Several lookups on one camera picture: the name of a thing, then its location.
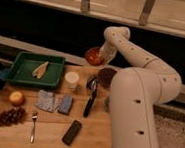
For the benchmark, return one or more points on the silver fork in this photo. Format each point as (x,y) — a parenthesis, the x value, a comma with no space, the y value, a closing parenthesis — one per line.
(34,118)

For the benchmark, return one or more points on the black remote control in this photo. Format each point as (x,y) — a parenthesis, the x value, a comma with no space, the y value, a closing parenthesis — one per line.
(72,132)

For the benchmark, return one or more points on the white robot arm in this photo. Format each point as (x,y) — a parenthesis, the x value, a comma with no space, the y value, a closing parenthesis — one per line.
(136,90)

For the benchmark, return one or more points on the purple bowl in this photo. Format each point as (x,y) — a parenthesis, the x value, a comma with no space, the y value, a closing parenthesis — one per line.
(105,76)

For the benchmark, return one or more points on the yellow banana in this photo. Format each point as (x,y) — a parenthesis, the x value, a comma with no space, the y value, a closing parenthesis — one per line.
(40,70)

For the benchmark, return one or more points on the green plastic tray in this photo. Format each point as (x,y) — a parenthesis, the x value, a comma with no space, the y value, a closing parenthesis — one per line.
(21,72)

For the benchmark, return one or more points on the small blue dish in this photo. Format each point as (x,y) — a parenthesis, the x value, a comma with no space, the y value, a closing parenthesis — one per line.
(106,104)

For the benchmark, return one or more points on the red yellow apple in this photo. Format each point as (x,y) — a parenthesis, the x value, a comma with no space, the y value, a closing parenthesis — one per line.
(16,98)

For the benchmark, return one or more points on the wooden table board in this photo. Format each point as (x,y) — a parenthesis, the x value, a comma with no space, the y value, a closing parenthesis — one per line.
(51,127)

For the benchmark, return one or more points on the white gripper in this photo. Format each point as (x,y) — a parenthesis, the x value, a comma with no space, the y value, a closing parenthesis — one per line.
(107,53)

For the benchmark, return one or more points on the purple grape bunch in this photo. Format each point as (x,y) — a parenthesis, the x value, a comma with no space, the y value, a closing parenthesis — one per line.
(12,116)

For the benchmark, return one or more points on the white paper cup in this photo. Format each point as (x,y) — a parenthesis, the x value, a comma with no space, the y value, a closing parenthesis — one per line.
(72,79)

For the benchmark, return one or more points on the light blue cloth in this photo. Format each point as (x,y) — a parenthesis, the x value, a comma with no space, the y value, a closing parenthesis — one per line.
(45,101)

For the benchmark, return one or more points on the orange bowl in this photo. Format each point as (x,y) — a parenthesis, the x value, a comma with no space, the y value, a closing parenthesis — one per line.
(92,56)

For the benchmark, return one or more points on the blue sponge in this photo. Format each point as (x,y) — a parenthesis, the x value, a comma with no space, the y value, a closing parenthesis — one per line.
(65,105)

